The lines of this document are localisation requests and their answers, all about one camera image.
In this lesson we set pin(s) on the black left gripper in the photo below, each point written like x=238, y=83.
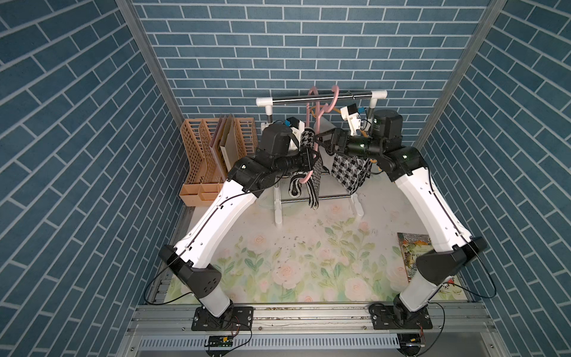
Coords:
x=305, y=164

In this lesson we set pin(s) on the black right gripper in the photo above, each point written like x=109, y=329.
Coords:
x=337, y=137

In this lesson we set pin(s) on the smiley face knit scarf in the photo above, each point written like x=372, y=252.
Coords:
x=350, y=172

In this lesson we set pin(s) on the pink plastic hanger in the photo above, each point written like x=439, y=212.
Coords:
x=319, y=112

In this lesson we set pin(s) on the houndstooth black white scarf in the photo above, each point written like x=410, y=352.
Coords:
x=313, y=185

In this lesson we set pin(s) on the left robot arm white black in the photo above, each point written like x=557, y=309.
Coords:
x=280, y=153

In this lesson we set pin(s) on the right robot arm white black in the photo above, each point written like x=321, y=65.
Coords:
x=453, y=245

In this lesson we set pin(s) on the white and steel clothes rack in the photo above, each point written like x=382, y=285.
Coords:
x=313, y=97

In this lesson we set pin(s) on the beige book in organizer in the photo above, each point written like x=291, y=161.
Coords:
x=228, y=145

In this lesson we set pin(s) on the floral table mat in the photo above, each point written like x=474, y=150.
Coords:
x=326, y=255

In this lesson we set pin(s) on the peach plastic desk organizer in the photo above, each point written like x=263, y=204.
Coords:
x=203, y=182

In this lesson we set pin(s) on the colourful children's picture book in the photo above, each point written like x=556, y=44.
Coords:
x=413, y=246

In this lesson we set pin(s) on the green circuit board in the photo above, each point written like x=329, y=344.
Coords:
x=217, y=342

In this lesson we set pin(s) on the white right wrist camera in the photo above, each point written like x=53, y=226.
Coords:
x=351, y=115

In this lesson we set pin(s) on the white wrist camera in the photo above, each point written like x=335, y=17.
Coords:
x=351, y=115
x=297, y=128

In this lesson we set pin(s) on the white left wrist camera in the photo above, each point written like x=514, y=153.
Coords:
x=297, y=128

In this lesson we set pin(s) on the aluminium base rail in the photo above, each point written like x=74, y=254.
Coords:
x=312, y=329

